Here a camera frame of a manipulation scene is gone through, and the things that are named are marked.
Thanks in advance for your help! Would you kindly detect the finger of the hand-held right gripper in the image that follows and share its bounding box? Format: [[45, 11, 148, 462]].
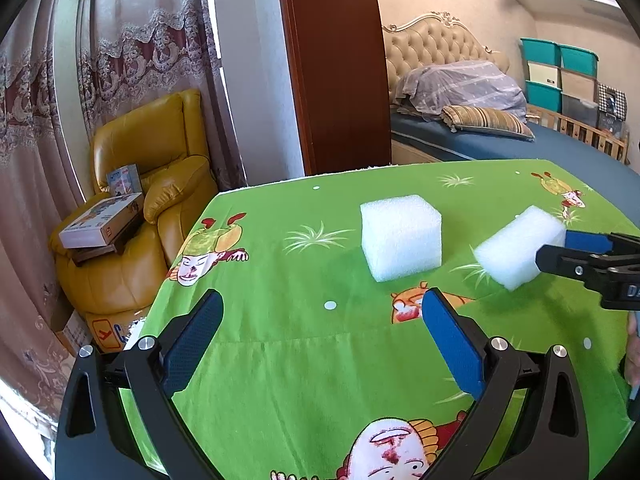
[[536, 244, 611, 286], [566, 231, 640, 256]]

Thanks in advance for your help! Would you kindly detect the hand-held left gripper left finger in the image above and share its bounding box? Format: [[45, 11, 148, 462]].
[[54, 289, 224, 480]]

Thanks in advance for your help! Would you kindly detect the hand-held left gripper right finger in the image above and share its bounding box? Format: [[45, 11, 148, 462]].
[[421, 287, 590, 480]]

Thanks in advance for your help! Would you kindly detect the white foam slab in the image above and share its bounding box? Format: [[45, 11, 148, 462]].
[[472, 205, 568, 292]]

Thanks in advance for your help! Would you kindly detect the person's right hand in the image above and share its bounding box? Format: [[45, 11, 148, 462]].
[[622, 310, 640, 401]]

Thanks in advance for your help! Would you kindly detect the yellow printed box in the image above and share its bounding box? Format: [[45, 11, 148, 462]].
[[82, 310, 148, 356]]

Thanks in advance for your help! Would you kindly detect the blue bed mattress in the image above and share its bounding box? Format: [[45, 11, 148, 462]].
[[390, 110, 640, 176]]

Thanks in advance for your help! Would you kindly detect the green printed tablecloth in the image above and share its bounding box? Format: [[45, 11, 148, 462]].
[[117, 159, 640, 480]]

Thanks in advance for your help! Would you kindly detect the white foam cube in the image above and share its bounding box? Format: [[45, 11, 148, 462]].
[[360, 194, 443, 283]]

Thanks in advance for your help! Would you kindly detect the brown cardboard box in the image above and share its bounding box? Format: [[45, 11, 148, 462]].
[[52, 310, 93, 358]]

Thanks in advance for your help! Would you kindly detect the dark wooden tray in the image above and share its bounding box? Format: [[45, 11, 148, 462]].
[[70, 232, 136, 263]]

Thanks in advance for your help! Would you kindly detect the grey clear storage box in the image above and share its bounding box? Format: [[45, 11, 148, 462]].
[[560, 92, 599, 128]]

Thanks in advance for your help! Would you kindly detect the black-white checkered bag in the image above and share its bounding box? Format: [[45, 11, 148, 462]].
[[597, 82, 628, 121]]

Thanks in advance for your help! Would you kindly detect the white flat cardboard box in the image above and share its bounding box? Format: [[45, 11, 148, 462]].
[[59, 192, 146, 249]]

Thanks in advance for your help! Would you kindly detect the teal plastic storage box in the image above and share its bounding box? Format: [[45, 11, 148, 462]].
[[520, 37, 563, 67], [525, 81, 563, 113], [559, 44, 600, 78]]

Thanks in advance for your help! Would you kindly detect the striped pillow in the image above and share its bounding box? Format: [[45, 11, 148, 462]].
[[440, 105, 536, 141]]

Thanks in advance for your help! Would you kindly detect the beige storage box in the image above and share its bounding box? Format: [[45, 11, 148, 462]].
[[560, 69, 598, 101]]

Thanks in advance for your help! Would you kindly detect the white storage box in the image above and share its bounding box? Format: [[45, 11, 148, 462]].
[[527, 61, 563, 88]]

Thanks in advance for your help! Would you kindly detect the small blue upright box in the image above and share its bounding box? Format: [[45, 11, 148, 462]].
[[106, 164, 141, 196]]

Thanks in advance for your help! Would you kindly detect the grey-blue folded quilt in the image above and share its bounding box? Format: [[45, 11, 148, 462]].
[[395, 60, 528, 121]]

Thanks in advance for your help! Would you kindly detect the yellow leather armchair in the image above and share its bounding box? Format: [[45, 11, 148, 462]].
[[49, 89, 217, 321]]

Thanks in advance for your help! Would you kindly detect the pink lace-patterned curtain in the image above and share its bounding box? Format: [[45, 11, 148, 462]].
[[0, 0, 101, 431], [75, 0, 248, 196]]

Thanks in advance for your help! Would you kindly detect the beige tufted headboard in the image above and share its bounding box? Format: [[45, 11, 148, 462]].
[[382, 10, 511, 106]]

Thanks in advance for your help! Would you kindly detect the brown wooden door panel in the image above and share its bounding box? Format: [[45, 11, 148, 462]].
[[276, 0, 392, 176]]

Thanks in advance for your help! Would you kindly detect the wooden crib rail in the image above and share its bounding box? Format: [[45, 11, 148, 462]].
[[525, 105, 630, 163]]

